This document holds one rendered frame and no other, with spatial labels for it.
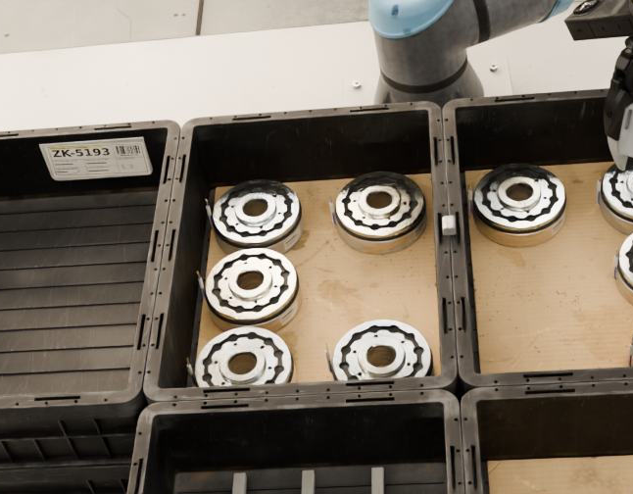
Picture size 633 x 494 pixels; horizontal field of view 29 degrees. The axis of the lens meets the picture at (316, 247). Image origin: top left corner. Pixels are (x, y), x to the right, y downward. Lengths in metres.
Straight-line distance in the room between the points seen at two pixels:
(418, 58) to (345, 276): 0.33
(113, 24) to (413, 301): 2.00
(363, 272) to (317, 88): 0.50
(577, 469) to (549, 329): 0.17
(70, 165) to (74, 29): 1.76
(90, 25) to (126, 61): 1.31
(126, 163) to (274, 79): 0.41
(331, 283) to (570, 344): 0.27
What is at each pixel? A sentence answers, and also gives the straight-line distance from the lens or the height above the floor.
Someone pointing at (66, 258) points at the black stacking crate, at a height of 0.83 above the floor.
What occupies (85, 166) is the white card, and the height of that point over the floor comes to 0.88.
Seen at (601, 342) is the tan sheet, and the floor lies 0.83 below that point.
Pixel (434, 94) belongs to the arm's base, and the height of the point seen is 0.81.
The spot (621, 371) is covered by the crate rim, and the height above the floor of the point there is 0.93.
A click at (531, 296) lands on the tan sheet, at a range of 1.34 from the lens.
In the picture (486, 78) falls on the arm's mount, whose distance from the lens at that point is 1.74.
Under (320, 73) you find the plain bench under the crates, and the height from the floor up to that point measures 0.70.
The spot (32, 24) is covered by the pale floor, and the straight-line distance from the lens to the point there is 3.30.
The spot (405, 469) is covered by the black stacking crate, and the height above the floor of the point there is 0.83.
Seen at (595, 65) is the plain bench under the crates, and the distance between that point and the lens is 1.81.
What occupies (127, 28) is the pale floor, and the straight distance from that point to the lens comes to 3.19.
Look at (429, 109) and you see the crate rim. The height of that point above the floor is 0.93.
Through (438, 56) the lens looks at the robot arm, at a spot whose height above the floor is 0.87.
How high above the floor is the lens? 1.86
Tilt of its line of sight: 47 degrees down
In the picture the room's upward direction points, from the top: 10 degrees counter-clockwise
